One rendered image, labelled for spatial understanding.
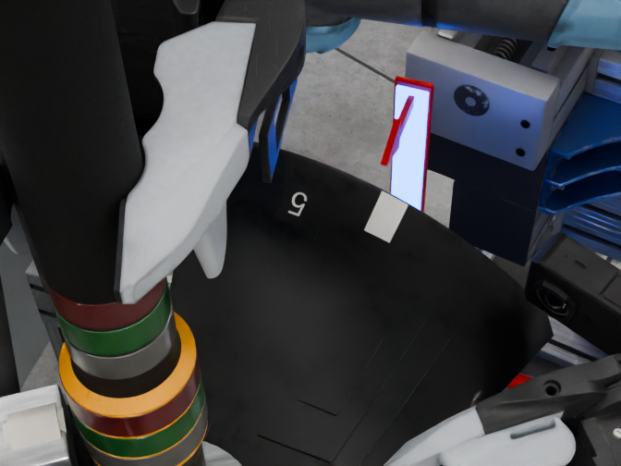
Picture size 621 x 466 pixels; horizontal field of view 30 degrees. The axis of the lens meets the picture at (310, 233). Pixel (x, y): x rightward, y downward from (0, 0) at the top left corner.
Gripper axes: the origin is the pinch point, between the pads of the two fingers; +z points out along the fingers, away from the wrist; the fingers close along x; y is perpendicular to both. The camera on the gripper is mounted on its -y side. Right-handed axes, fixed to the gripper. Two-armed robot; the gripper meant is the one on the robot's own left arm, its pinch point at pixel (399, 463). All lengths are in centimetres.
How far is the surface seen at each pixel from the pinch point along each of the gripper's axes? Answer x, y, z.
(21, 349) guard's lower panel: 114, -78, 30
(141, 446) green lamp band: -19.7, 4.2, 11.4
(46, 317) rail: 43, -39, 19
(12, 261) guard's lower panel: 97, -84, 27
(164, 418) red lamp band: -20.8, 4.0, 10.5
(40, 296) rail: 39, -40, 19
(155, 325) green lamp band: -24.5, 2.9, 10.1
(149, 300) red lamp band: -25.8, 2.8, 10.1
